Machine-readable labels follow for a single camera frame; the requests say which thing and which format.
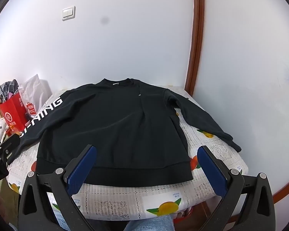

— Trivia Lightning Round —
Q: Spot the black long-sleeve sweatshirt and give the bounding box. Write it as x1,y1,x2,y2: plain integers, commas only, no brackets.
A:
9,79,241,187

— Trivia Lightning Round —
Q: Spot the red paper gift bag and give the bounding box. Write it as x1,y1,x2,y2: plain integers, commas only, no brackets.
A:
0,93,29,132

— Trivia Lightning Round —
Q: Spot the plaid dark cloth bundle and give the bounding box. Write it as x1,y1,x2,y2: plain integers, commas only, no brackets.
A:
0,79,18,103

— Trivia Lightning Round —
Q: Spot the white plastic bag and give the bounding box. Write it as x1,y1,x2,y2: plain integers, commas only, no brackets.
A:
18,74,52,118

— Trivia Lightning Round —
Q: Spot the fruit print table cover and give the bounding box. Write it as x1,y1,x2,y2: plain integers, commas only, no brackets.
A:
6,84,249,221

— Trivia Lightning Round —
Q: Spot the blue denim trouser leg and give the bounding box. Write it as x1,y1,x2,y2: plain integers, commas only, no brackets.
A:
124,215,175,231

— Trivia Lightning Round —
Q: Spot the white wall light switch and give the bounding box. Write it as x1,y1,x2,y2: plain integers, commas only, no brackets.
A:
62,6,76,21

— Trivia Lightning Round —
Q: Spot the brown wooden door frame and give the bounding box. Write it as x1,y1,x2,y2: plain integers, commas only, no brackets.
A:
184,0,205,96

